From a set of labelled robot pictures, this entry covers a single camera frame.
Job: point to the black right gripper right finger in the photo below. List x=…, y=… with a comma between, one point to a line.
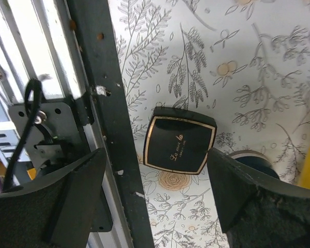
x=256, y=209

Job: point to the black square compact case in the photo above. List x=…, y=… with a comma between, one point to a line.
x=178, y=141

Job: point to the round black tin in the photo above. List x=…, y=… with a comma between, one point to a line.
x=255, y=160

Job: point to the aluminium mounting rail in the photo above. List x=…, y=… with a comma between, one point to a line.
x=61, y=98

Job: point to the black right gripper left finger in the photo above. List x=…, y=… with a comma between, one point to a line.
x=55, y=210

